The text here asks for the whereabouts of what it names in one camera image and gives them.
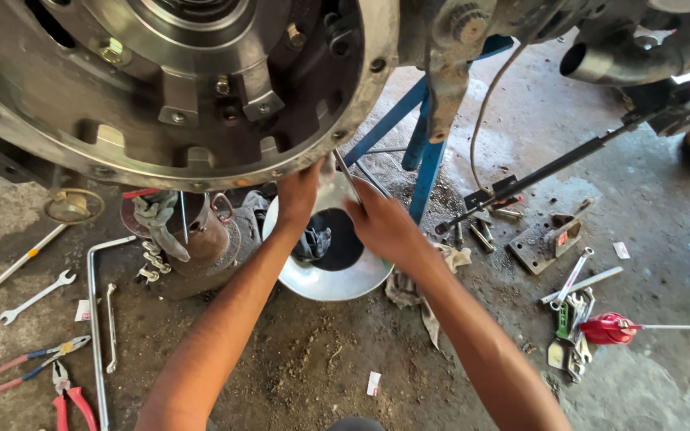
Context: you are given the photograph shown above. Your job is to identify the thin silver spanner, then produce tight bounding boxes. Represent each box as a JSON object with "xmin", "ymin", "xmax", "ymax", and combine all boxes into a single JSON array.
[{"xmin": 332, "ymin": 150, "xmax": 365, "ymax": 206}]

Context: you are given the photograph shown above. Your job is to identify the green-handled scraper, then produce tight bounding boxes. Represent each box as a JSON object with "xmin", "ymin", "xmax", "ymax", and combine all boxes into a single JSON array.
[{"xmin": 547, "ymin": 302, "xmax": 570, "ymax": 370}]

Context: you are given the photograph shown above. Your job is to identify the silver combination wrench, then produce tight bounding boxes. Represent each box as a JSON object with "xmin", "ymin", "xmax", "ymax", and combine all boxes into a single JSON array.
[{"xmin": 550, "ymin": 247, "xmax": 595, "ymax": 311}]

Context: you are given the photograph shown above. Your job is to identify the large steel clutch housing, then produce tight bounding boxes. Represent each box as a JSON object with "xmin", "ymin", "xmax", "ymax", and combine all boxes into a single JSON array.
[{"xmin": 0, "ymin": 0, "xmax": 401, "ymax": 194}]

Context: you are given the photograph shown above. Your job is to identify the grey rag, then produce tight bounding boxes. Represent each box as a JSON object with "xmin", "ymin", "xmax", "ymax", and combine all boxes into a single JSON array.
[{"xmin": 132, "ymin": 192, "xmax": 191, "ymax": 263}]

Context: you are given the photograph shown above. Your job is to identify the person's right hand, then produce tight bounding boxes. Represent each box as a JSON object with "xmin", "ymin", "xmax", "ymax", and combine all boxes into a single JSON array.
[{"xmin": 341, "ymin": 176, "xmax": 436, "ymax": 273}]

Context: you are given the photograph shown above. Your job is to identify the dark grey cloth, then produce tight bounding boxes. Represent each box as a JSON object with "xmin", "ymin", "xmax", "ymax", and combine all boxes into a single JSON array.
[{"xmin": 234, "ymin": 192, "xmax": 273, "ymax": 247}]

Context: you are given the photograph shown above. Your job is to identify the silver open-end spanner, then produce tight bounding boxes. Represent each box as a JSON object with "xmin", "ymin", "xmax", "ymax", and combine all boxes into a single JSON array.
[{"xmin": 0, "ymin": 269, "xmax": 77, "ymax": 326}]

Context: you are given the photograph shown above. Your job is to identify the long bent steel bar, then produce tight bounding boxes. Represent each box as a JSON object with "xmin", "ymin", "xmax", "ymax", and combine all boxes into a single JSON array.
[{"xmin": 86, "ymin": 235, "xmax": 137, "ymax": 431}]

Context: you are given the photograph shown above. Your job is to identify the slim silver ring spanner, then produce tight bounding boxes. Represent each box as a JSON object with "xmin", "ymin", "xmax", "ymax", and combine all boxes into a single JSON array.
[{"xmin": 104, "ymin": 283, "xmax": 118, "ymax": 375}]

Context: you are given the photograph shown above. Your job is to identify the red-handled pliers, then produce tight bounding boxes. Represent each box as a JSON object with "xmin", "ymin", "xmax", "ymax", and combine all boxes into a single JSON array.
[{"xmin": 52, "ymin": 360, "xmax": 99, "ymax": 431}]

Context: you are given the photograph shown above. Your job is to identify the rusty brown metal cylinder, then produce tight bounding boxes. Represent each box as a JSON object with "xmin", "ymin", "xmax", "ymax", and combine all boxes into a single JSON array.
[{"xmin": 120, "ymin": 192, "xmax": 244, "ymax": 279}]

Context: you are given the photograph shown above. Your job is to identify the pile of silver wrenches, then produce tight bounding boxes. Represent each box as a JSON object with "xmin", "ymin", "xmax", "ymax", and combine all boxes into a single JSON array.
[{"xmin": 547, "ymin": 287, "xmax": 596, "ymax": 384}]

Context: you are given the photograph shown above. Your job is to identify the round brass cap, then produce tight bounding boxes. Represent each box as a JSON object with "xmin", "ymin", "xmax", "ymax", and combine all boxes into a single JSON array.
[{"xmin": 44, "ymin": 188, "xmax": 106, "ymax": 225}]

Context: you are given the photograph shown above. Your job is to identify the grey metal bracket plate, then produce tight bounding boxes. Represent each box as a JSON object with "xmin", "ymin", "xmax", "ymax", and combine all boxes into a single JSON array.
[{"xmin": 508, "ymin": 198, "xmax": 597, "ymax": 275}]

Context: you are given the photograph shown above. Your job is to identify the silver metal bowl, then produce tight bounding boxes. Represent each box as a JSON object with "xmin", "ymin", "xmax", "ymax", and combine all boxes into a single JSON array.
[{"xmin": 262, "ymin": 174, "xmax": 395, "ymax": 302}]

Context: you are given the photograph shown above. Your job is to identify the red oil can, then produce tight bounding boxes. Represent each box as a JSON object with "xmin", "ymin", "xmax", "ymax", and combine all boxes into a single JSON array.
[{"xmin": 579, "ymin": 312, "xmax": 690, "ymax": 346}]

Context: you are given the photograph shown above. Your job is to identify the blue red long-nose pliers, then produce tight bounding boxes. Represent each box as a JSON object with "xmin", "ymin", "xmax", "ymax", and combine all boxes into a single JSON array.
[{"xmin": 0, "ymin": 335, "xmax": 92, "ymax": 393}]

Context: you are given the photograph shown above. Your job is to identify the short steel chain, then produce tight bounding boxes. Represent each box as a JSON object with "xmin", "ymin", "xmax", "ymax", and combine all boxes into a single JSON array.
[{"xmin": 137, "ymin": 239, "xmax": 172, "ymax": 283}]

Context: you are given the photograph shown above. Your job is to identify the black strut rod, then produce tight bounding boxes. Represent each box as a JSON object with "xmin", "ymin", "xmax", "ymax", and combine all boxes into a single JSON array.
[{"xmin": 435, "ymin": 72, "xmax": 690, "ymax": 235}]

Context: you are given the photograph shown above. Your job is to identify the flat grey metal bar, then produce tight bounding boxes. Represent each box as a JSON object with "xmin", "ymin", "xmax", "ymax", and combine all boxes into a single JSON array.
[{"xmin": 539, "ymin": 266, "xmax": 624, "ymax": 305}]

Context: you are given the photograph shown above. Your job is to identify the blue metal stand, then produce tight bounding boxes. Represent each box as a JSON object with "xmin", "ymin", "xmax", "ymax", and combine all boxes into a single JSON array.
[{"xmin": 343, "ymin": 35, "xmax": 515, "ymax": 225}]

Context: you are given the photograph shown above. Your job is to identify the person's left hand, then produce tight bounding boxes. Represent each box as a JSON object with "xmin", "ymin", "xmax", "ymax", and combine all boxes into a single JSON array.
[{"xmin": 274, "ymin": 157, "xmax": 326, "ymax": 235}]

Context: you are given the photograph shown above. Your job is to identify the white-handled steel bar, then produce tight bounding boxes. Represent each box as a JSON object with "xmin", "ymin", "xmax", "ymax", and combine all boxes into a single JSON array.
[{"xmin": 0, "ymin": 224, "xmax": 69, "ymax": 299}]

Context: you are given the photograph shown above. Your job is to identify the dirty beige rag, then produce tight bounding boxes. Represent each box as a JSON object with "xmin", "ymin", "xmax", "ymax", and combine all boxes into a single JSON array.
[{"xmin": 385, "ymin": 242, "xmax": 473, "ymax": 351}]

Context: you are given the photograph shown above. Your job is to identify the grey cable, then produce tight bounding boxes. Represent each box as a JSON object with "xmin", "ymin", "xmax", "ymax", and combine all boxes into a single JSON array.
[{"xmin": 470, "ymin": 42, "xmax": 528, "ymax": 192}]

